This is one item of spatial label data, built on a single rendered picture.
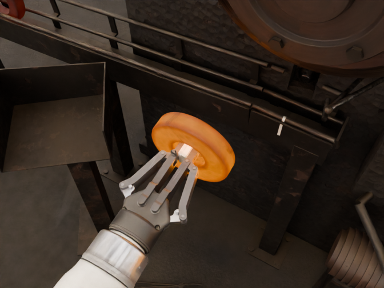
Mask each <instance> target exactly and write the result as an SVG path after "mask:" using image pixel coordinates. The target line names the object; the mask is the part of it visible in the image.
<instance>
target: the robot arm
mask: <svg viewBox="0 0 384 288"><path fill-rule="evenodd" d="M198 156H199V152H197V151H196V150H195V149H194V148H192V147H190V146H189V145H186V144H184V143H180V142H179V144H178V145H177V146H176V148H175V149H172V150H171V151H170V153H169V152H165V151H164V150H161V151H160V152H159V153H158V154H157V155H155V156H154V157H153V158H152V159H151V160H150V161H148V163H147V164H145V165H144V166H143V167H142V168H141V169H140V170H139V171H137V172H136V173H135V174H134V175H133V176H132V177H131V178H129V179H127V180H125V181H122V182H121V183H120V184H119V187H120V189H121V192H122V194H124V196H125V199H124V202H123V207H122V208H121V209H120V211H119V212H118V214H117V215H116V217H115V218H114V219H113V221H112V223H111V224H110V225H109V230H106V229H103V230H101V231H100V232H99V233H98V235H97V236H96V237H95V239H94V240H93V242H92V243H91V245H90V246H89V248H88V249H87V250H86V252H84V253H83V255H82V258H81V259H80V260H79V261H78V263H77V264H76V265H75V266H74V267H73V268H72V269H71V270H69V271H68V272H67V273H66V274H65V275H64V276H63V277H62V278H61V279H60V280H59V281H58V283H57V284H56V285H55V286H54V288H134V286H135V284H136V282H137V280H138V279H139V277H140V276H141V274H142V272H143V270H144V269H145V267H146V265H147V264H148V262H149V259H148V257H147V255H146V254H147V253H149V252H150V251H151V249H152V248H153V246H154V244H155V243H156V241H157V239H158V238H159V236H160V235H161V233H162V232H163V231H164V230H165V229H167V228H168V227H169V226H170V224H176V223H180V224H181V225H182V226H184V225H186V224H187V210H188V206H189V203H190V200H191V196H192V194H193V191H194V187H195V184H196V181H197V178H198V167H197V166H195V165H194V164H193V163H194V162H195V160H196V158H197V157H198ZM178 160H179V162H180V163H181V165H180V166H179V168H178V169H177V171H176V172H175V174H174V175H173V177H172V178H171V180H170V181H169V183H168V184H167V186H166V187H165V188H164V189H163V190H162V192H161V193H160V194H159V191H160V189H161V187H162V186H163V184H164V183H165V181H166V180H167V178H168V177H169V175H170V174H171V172H172V171H173V169H174V168H175V166H176V164H177V163H178ZM160 167H161V168H160ZM159 168H160V170H159V171H158V172H157V174H156V176H155V177H154V179H153V180H152V181H151V182H150V183H149V184H148V186H147V187H146V188H145V189H144V190H141V191H139V192H137V193H134V192H135V190H136V189H137V188H139V187H140V186H141V185H142V184H143V183H144V182H145V181H146V180H147V179H149V178H150V177H151V176H152V175H153V174H154V173H155V172H156V171H157V170H158V169H159ZM188 173H189V175H188V178H187V181H186V184H185V188H184V190H183V193H182V196H181V200H180V202H179V209H176V210H175V211H174V214H173V215H172V216H170V205H169V203H170V202H171V199H172V197H173V196H174V194H175V192H176V191H177V190H178V188H179V187H180V185H181V183H182V182H183V180H184V179H185V177H186V176H187V174H188Z"/></svg>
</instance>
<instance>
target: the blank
mask: <svg viewBox="0 0 384 288"><path fill-rule="evenodd" d="M151 136H152V139H153V142H154V144H155V146H156V147H157V149H158V150H159V151H161V150H164V151H165V152H169V153H170V151H171V150H172V149H175V148H176V146H177V145H178V144H179V142H180V143H184V144H186V145H189V146H190V147H192V148H194V149H195V150H196V151H197V152H199V156H198V157H197V158H196V160H195V162H194V163H193V164H194V165H195V166H197V167H198V179H201V180H204V181H209V182H219V181H222V180H224V179H225V178H226V177H227V176H228V174H229V172H230V170H231V169H232V167H233V166H234V164H235V155H234V152H233V149H232V148H231V146H230V144H229V143H228V141H227V140H226V139H225V138H224V137H223V136H222V135H221V134H220V133H219V132H218V131H216V129H214V128H213V127H211V126H210V125H208V124H207V123H206V122H204V121H202V120H200V119H198V118H196V117H194V116H191V115H188V114H185V113H179V112H170V113H166V114H164V115H163V116H161V118H160V119H159V121H158V122H157V124H156V125H155V126H154V127H153V130H152V134H151Z"/></svg>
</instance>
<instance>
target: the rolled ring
mask: <svg viewBox="0 0 384 288"><path fill-rule="evenodd" d="M6 1H7V3H8V6H9V9H8V8H6V7H4V6H2V5H1V4H0V12H1V13H4V14H7V15H9V16H12V17H15V18H18V19H21V18H22V17H23V16H24V14H25V11H26V9H25V4H24V1H23V0H6Z"/></svg>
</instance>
